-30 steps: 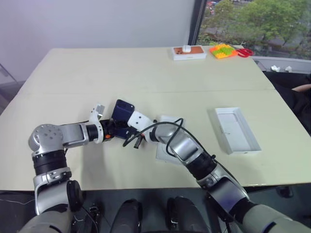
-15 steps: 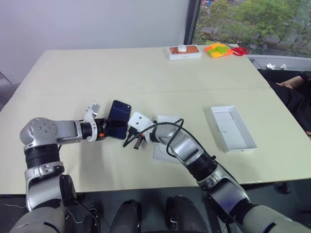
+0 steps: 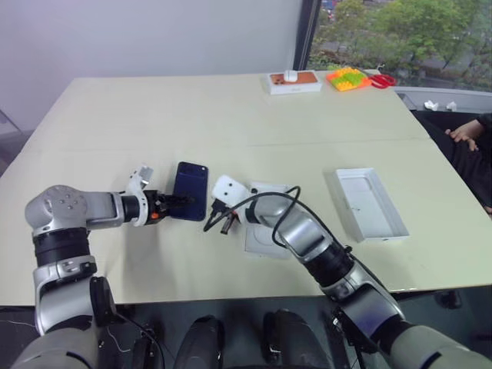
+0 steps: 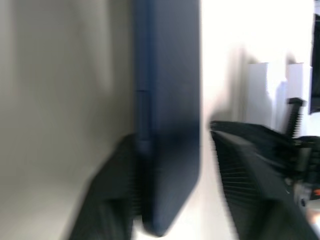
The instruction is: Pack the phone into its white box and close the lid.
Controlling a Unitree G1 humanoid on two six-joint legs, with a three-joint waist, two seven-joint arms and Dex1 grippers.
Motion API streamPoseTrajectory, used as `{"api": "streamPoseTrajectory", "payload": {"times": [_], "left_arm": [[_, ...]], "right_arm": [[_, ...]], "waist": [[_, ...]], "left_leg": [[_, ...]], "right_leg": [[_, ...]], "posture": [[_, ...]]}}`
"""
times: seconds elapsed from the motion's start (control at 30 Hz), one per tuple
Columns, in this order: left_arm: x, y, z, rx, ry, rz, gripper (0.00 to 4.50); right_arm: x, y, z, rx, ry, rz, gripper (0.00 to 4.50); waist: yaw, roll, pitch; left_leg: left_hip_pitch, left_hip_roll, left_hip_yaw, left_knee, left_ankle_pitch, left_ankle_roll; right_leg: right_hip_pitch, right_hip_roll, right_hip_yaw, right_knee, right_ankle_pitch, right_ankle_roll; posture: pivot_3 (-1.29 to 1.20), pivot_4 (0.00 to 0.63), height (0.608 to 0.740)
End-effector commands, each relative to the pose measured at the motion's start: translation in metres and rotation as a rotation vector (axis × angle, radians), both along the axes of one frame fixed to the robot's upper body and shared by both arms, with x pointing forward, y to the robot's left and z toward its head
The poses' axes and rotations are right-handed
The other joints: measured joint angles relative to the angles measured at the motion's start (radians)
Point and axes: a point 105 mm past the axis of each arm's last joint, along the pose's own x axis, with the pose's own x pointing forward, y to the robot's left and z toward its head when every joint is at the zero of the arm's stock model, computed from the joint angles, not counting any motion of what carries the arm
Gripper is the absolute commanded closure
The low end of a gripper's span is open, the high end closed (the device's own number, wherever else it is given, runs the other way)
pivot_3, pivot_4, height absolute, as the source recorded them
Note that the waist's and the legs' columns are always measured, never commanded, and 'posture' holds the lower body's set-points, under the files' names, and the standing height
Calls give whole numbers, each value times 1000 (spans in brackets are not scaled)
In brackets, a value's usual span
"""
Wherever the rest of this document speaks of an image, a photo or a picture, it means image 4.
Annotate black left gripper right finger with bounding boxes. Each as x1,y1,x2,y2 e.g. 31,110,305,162
209,120,320,240

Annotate dark blue phone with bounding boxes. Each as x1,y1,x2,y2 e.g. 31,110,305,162
133,0,202,237

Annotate dark flat panel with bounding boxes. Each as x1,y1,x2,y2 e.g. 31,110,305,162
308,12,320,116

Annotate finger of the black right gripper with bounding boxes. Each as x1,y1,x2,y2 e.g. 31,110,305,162
286,97,308,139

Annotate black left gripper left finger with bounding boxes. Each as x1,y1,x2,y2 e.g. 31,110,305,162
66,134,144,240

